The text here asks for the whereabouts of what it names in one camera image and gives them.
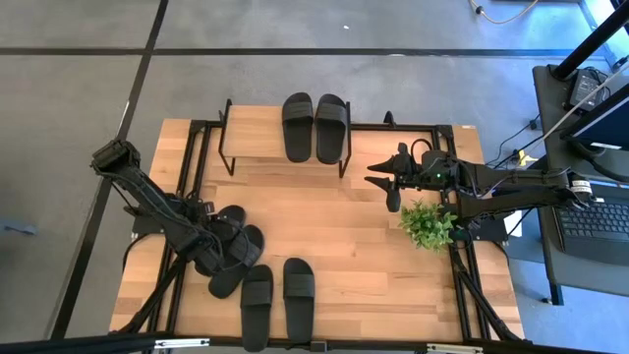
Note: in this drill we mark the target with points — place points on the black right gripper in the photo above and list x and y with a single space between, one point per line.
432 179

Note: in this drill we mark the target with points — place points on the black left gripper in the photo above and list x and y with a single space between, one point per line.
206 255

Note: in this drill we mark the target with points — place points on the black rubber slide sandal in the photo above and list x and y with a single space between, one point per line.
235 216
299 319
297 137
256 324
226 282
330 142

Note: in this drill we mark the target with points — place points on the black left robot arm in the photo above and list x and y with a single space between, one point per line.
142 189

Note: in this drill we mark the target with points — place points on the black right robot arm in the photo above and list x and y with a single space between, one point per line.
516 189

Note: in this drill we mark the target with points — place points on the wooden shelf black metal legs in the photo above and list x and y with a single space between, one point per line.
255 133

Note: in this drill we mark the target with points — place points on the black table clamp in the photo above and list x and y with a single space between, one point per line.
389 120

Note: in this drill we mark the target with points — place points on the green artificial plant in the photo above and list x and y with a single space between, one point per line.
427 226

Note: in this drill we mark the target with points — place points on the yellow floor plug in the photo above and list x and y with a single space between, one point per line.
525 158

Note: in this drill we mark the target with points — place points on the dark grey desk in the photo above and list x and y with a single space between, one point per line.
548 123

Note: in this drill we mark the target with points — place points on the grey floor scrap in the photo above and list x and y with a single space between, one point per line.
19 228

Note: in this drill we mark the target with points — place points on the black laptop keyboard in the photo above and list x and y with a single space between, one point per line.
594 221

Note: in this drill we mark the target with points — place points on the black power adapter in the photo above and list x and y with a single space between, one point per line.
585 86

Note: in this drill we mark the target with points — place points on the black computer monitor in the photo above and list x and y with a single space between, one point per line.
609 123

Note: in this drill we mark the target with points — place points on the black metal pole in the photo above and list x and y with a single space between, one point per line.
589 44

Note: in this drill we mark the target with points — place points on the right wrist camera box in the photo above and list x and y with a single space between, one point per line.
435 159

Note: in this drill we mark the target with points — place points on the black aluminium rail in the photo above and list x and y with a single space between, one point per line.
74 344

